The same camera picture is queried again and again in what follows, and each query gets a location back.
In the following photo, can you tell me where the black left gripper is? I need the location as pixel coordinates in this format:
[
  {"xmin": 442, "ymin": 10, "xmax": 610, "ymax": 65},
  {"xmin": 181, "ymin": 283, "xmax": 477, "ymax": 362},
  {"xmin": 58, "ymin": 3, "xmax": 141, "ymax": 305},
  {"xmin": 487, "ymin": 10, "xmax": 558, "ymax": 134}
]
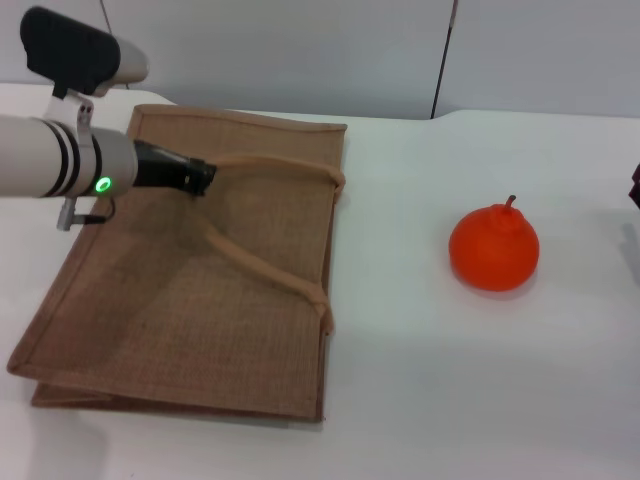
[{"xmin": 132, "ymin": 140, "xmax": 222, "ymax": 198}]

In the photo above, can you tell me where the orange toy fruit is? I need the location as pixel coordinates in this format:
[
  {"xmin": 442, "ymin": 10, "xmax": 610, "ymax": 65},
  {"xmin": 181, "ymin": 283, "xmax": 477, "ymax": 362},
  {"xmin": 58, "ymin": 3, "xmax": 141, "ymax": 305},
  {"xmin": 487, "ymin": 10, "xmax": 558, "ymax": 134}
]
[{"xmin": 448, "ymin": 194, "xmax": 541, "ymax": 292}]

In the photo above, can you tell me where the left wrist camera housing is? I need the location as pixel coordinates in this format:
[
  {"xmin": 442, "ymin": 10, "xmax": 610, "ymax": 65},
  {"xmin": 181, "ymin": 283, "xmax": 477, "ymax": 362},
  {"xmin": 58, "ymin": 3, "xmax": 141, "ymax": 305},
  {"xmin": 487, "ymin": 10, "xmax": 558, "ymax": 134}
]
[{"xmin": 19, "ymin": 5, "xmax": 150, "ymax": 146}]

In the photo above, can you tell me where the brown jute handbag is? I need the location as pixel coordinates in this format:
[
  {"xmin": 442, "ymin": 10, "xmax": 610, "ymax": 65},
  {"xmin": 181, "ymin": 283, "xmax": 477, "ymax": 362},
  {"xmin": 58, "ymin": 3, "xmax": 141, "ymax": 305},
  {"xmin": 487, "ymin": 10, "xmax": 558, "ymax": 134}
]
[{"xmin": 5, "ymin": 103, "xmax": 350, "ymax": 427}]

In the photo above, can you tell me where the left wrist cable with plug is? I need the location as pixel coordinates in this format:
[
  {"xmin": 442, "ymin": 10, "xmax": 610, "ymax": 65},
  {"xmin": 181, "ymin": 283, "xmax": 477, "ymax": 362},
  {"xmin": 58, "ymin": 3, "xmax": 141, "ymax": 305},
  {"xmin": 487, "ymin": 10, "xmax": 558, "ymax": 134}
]
[{"xmin": 56, "ymin": 197, "xmax": 117, "ymax": 232}]

